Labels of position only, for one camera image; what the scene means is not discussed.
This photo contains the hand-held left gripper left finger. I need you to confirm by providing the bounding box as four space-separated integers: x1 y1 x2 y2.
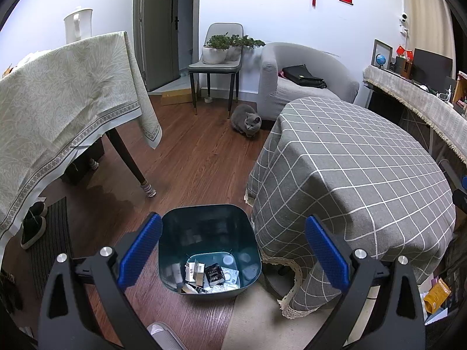
38 211 163 350

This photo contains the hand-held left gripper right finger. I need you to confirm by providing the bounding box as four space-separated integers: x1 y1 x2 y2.
304 214 427 350

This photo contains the dark teal trash bin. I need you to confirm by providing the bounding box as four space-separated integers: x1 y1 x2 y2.
158 204 262 301

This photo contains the black plastic packet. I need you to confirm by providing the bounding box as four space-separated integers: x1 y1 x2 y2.
203 263 226 287

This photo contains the dark ribbed door mat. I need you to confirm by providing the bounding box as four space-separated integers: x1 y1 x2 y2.
28 197 74 300

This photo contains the grey slipper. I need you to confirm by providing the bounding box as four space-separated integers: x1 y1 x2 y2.
146 322 187 350

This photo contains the dark wooden table leg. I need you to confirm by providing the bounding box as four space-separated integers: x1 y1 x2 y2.
106 127 156 199

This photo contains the grey chequered tablecloth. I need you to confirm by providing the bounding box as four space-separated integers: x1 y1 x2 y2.
244 97 456 319

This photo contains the wooden storage box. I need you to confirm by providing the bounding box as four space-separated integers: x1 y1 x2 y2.
452 71 467 108

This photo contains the beige fringed sideboard cloth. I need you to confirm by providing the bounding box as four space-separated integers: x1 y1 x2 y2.
363 65 467 165

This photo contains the yellow packet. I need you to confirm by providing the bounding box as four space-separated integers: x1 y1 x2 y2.
423 278 452 314

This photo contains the dark box under table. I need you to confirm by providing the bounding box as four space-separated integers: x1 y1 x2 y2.
60 140 106 186

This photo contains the black shoe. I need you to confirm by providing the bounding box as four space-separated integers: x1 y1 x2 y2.
20 216 47 250
27 201 48 219

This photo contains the black monitor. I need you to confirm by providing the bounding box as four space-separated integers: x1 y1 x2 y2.
412 48 454 85

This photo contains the brown box speaker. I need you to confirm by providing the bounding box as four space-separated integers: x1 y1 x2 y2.
394 56 413 79

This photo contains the framed globe picture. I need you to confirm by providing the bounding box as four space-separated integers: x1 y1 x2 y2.
372 39 394 71

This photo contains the grey cat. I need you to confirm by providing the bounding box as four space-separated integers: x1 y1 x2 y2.
230 104 262 138

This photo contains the flat cardboard piece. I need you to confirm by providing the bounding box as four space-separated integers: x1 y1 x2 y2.
161 88 193 106

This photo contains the beige curtain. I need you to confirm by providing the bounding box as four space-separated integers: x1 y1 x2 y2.
401 0 456 77

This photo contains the pale green patterned tablecloth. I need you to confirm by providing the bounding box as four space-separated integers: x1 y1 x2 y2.
0 30 163 249

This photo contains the black handbag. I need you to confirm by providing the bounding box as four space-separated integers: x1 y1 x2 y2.
282 64 328 89

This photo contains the grey armchair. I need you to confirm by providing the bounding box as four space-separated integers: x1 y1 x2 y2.
257 42 360 121

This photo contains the grey green door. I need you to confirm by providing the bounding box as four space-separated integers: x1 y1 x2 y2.
133 0 201 92

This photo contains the potted plant in white pot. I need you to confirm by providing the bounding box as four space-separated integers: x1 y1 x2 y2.
202 34 234 64
226 34 266 62

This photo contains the grey dining chair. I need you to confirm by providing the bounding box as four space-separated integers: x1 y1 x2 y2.
188 23 244 113

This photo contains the white kettle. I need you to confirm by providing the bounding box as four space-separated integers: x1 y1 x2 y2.
64 6 93 42

